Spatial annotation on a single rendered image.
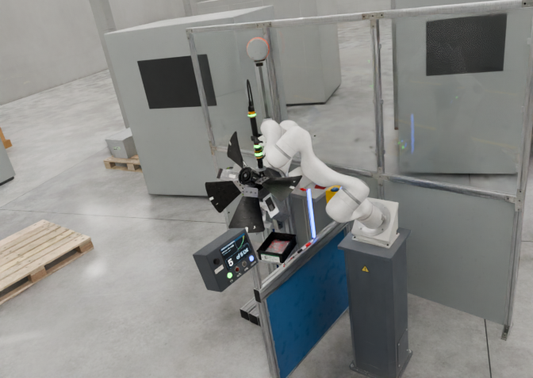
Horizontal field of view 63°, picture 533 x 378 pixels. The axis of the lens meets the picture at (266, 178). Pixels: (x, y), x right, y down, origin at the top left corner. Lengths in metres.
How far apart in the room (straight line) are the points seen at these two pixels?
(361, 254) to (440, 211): 0.80
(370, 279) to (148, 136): 3.64
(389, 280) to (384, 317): 0.25
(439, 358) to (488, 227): 0.88
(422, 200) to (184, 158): 3.10
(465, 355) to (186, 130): 3.55
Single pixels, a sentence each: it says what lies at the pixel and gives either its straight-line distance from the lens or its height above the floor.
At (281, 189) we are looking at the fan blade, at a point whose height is 1.18.
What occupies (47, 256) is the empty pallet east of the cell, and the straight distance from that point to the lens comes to 4.95.
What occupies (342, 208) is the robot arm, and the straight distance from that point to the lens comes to 2.08.
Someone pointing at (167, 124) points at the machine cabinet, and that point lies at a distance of 5.25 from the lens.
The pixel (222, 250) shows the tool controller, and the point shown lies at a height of 1.23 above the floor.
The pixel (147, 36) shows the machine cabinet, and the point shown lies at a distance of 5.09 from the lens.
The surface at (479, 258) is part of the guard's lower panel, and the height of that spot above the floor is 0.52.
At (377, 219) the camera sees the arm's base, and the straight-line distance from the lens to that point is 2.36.
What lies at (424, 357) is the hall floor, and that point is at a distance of 3.17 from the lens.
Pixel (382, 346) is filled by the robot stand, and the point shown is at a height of 0.29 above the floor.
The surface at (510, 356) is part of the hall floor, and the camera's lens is 3.28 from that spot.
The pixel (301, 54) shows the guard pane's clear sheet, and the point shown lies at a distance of 3.18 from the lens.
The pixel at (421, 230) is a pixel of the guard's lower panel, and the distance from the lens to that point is 3.18.
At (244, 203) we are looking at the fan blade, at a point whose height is 1.07.
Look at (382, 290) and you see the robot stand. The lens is 2.53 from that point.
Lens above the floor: 2.29
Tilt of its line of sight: 24 degrees down
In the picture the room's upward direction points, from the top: 9 degrees counter-clockwise
